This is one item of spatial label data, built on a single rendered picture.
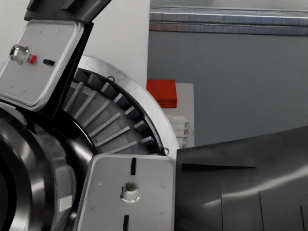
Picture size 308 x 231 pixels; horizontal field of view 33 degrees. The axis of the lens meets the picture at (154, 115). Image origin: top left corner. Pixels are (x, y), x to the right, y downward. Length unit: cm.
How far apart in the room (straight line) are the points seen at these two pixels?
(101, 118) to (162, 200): 13
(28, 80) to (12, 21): 26
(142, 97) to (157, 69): 58
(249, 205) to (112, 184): 9
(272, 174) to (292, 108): 82
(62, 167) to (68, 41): 8
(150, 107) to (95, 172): 17
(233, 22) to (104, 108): 64
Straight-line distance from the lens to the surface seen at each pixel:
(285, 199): 35
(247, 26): 107
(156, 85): 104
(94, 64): 55
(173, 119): 95
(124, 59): 58
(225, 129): 120
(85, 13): 33
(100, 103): 47
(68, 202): 32
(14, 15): 62
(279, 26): 109
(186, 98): 104
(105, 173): 37
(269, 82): 114
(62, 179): 31
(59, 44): 35
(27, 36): 40
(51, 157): 30
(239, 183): 36
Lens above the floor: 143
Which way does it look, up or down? 35 degrees down
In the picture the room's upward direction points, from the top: 1 degrees clockwise
